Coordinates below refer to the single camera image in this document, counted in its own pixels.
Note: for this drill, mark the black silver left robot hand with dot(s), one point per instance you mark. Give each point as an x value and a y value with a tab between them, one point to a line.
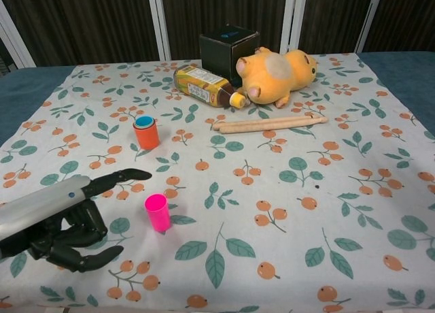
40	207

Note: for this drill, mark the floral print tablecloth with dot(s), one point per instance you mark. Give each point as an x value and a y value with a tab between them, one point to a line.
238	197

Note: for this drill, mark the light blue plastic cup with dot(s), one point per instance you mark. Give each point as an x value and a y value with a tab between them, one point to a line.
144	120

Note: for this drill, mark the wooden drumstick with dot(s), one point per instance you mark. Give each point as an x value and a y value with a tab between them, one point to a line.
272	126
265	121

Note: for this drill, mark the yellow hamster plush toy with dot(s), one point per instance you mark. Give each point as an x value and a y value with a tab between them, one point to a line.
272	78

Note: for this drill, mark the dark folding screen white frame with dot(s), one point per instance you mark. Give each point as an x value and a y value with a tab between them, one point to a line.
102	20

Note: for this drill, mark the tea bottle yellow label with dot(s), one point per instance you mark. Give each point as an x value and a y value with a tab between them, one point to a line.
200	83

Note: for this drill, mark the blue table cover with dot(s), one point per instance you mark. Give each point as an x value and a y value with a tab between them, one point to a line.
27	85

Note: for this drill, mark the pink plastic cup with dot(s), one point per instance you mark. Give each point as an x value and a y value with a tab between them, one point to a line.
158	214

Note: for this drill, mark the black cardboard box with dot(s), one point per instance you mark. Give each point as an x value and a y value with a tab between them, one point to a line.
217	51

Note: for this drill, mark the orange plastic cup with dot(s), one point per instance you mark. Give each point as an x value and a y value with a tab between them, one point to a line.
147	139

